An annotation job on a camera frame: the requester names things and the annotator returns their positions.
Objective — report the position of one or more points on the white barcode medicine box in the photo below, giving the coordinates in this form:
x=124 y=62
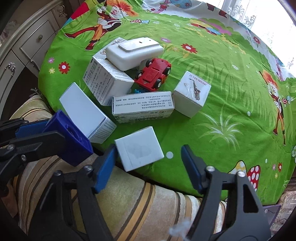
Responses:
x=142 y=106

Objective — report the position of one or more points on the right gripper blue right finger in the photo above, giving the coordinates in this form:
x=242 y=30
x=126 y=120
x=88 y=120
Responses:
x=196 y=169

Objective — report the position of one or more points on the white plastic device case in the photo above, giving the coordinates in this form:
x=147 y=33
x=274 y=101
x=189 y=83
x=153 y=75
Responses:
x=130 y=54

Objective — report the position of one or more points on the blue plastic cube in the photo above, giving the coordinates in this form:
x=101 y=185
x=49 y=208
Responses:
x=77 y=146

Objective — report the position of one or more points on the red toy car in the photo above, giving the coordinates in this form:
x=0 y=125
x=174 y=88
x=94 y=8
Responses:
x=153 y=75

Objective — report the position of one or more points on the striped beige cushion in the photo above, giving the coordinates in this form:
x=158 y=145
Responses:
x=50 y=199

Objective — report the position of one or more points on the white flat box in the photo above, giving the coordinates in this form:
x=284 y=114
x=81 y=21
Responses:
x=92 y=122

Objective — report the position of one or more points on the green cartoon tablecloth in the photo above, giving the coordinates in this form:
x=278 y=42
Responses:
x=234 y=99

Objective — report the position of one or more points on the cream drawer cabinet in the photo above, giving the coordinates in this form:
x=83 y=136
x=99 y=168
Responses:
x=28 y=32

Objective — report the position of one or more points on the white text medicine box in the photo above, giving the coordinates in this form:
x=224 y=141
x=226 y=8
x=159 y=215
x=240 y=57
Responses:
x=106 y=81

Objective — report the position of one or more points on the white saxophone music box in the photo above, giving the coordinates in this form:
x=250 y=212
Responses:
x=190 y=94

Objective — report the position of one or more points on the purple white cardboard box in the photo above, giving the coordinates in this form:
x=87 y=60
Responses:
x=272 y=212

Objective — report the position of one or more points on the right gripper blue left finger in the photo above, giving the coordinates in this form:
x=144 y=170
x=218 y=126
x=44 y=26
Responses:
x=103 y=166

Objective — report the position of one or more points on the plain white square box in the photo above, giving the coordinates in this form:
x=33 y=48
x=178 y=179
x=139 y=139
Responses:
x=139 y=149

